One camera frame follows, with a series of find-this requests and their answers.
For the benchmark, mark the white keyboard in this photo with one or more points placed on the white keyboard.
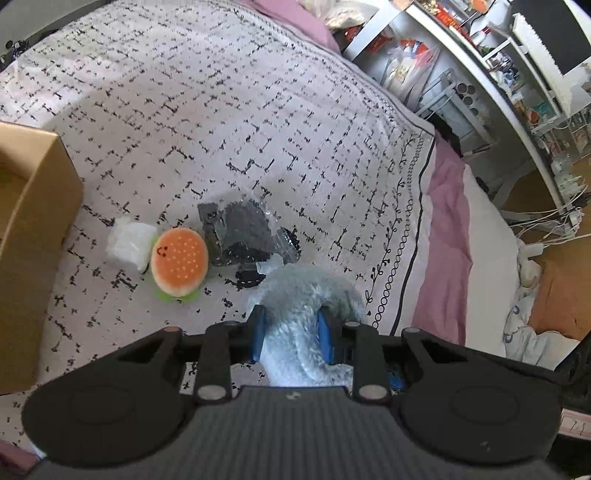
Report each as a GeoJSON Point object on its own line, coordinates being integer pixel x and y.
{"type": "Point", "coordinates": [531, 41]}

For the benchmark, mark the burger plush toy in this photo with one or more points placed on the burger plush toy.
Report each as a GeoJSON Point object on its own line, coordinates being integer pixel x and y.
{"type": "Point", "coordinates": [178, 261]}

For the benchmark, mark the grey-blue fluffy plush toy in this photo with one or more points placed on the grey-blue fluffy plush toy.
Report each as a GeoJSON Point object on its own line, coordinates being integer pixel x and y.
{"type": "Point", "coordinates": [291, 332]}

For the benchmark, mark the pile of white plastic bags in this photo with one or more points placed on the pile of white plastic bags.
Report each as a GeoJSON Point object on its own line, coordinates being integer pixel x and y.
{"type": "Point", "coordinates": [341, 11]}

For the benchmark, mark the white desk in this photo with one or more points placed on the white desk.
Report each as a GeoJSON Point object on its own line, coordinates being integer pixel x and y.
{"type": "Point", "coordinates": [369, 30]}

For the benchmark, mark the pink bed sheet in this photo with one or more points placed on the pink bed sheet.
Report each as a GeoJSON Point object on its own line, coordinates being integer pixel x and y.
{"type": "Point", "coordinates": [443, 207]}

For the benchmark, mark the white soft packet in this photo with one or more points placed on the white soft packet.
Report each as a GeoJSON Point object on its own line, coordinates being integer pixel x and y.
{"type": "Point", "coordinates": [127, 242]}

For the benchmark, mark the white duvet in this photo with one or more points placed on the white duvet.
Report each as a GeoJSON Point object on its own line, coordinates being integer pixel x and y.
{"type": "Point", "coordinates": [489, 258]}

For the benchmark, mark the clear printed plastic bag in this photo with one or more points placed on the clear printed plastic bag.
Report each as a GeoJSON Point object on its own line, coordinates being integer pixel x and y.
{"type": "Point", "coordinates": [406, 69]}

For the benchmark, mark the black dotted hair band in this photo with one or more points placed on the black dotted hair band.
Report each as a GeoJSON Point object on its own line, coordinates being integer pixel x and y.
{"type": "Point", "coordinates": [249, 278]}

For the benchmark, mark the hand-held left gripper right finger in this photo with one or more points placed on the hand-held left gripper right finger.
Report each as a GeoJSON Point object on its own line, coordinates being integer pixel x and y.
{"type": "Point", "coordinates": [325, 334]}

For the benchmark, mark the brown cardboard box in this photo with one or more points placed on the brown cardboard box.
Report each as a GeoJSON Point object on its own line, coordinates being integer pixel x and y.
{"type": "Point", "coordinates": [41, 258]}

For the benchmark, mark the white black-patterned blanket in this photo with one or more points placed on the white black-patterned blanket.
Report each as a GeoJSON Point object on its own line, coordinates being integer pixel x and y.
{"type": "Point", "coordinates": [231, 115]}

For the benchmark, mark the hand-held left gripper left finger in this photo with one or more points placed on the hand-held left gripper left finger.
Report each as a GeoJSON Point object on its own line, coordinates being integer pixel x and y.
{"type": "Point", "coordinates": [258, 332]}

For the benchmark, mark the black item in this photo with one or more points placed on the black item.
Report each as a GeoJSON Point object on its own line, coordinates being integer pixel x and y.
{"type": "Point", "coordinates": [242, 230]}

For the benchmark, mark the white printed quilt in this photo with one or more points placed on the white printed quilt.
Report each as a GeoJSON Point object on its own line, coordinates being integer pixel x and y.
{"type": "Point", "coordinates": [531, 341]}

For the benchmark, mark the black monitor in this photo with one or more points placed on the black monitor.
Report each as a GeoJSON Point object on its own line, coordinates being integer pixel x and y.
{"type": "Point", "coordinates": [554, 32]}

